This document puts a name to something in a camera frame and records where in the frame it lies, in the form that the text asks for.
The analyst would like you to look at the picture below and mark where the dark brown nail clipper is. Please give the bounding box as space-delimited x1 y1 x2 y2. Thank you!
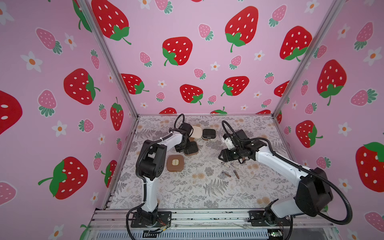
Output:
238 157 247 164

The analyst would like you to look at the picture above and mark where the tan brown case lid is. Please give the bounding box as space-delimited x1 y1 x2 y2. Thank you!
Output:
167 155 185 172

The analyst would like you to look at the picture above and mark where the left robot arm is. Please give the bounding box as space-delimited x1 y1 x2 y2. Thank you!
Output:
127 114 193 227

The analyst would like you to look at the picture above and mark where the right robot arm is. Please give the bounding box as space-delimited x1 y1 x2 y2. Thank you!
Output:
219 121 353 226

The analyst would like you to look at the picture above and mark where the cream case lid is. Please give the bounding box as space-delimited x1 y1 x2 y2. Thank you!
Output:
190 126 203 139

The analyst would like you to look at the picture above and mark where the black tray cream case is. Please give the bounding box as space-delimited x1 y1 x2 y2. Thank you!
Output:
202 128 217 140

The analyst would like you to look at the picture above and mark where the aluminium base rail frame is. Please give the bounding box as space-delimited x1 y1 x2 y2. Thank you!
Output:
81 209 341 240

